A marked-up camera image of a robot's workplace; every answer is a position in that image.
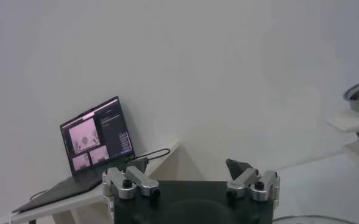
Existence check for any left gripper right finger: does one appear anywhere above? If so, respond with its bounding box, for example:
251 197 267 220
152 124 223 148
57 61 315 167
225 158 281 202

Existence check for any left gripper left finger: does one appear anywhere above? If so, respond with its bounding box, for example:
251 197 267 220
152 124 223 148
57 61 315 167
102 157 161 201

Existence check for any white side desk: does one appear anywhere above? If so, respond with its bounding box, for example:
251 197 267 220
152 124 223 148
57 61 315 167
10 139 180 224

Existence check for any black open laptop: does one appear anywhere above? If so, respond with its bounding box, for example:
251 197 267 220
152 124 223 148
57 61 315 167
11 96 149 214

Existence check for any thin black dongle cable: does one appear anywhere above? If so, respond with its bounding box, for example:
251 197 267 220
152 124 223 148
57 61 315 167
123 148 171 164

